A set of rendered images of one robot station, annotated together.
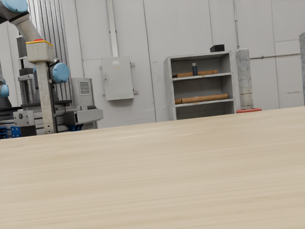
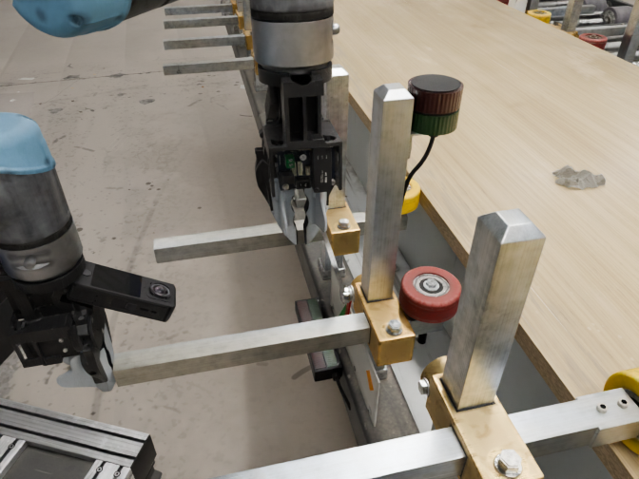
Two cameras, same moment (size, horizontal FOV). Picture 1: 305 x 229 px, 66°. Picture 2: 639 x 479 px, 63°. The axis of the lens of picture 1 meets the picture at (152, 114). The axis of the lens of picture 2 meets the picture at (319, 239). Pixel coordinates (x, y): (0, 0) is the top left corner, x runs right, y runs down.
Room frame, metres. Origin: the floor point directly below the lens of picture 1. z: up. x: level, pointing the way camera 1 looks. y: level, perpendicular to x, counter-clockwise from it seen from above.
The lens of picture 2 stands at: (1.05, 1.41, 1.37)
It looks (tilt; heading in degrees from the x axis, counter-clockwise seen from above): 37 degrees down; 259
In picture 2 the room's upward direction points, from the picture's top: straight up
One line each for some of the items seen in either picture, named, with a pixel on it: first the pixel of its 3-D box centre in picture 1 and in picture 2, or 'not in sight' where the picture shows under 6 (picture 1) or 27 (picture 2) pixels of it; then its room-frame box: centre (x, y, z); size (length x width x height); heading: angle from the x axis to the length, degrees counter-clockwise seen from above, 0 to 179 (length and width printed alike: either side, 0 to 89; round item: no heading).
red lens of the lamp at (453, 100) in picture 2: not in sight; (434, 93); (0.81, 0.89, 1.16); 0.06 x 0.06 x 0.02
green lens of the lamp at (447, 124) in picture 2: not in sight; (431, 115); (0.81, 0.89, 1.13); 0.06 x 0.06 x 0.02
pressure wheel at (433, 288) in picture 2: not in sight; (426, 313); (0.80, 0.93, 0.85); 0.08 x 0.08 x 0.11
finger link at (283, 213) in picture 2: not in sight; (285, 218); (0.99, 0.93, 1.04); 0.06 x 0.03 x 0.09; 89
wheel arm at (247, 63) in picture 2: not in sight; (232, 65); (0.99, -0.32, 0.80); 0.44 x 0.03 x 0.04; 2
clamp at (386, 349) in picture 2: not in sight; (381, 315); (0.86, 0.91, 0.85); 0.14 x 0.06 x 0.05; 92
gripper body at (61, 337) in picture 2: not in sight; (56, 305); (1.25, 0.94, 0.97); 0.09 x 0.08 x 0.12; 2
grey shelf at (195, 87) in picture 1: (200, 109); not in sight; (3.45, -0.71, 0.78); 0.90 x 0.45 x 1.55; 94
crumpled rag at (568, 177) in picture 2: not in sight; (579, 175); (0.44, 0.72, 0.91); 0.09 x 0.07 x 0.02; 149
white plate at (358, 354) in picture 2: not in sight; (350, 337); (0.89, 0.86, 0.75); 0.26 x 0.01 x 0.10; 92
